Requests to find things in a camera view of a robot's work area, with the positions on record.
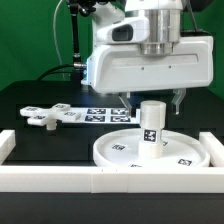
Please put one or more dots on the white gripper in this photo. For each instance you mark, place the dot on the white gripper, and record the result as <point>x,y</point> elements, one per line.
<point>123,69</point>

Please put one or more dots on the white round table top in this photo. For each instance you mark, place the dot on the white round table top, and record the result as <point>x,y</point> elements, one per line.
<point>120,149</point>

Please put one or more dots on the white cross-shaped table base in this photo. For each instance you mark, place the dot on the white cross-shaped table base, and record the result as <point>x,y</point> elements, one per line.
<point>48,117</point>

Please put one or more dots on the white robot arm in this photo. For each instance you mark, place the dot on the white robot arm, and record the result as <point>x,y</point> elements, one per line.
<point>141,48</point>

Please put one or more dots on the white sheet with markers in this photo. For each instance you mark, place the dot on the white sheet with markers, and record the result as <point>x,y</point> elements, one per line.
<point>100,116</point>

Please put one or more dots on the white right fence bar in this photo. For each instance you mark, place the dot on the white right fence bar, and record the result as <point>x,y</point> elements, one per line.
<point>214,147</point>

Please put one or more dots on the white fence bar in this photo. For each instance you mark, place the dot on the white fence bar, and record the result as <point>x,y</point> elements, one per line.
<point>110,180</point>
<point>214,147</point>
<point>7,144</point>

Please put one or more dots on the white left fence bar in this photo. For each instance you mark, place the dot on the white left fence bar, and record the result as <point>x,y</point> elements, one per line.
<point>7,144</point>

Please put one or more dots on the white front fence bar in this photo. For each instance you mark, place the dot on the white front fence bar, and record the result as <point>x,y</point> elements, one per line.
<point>110,180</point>

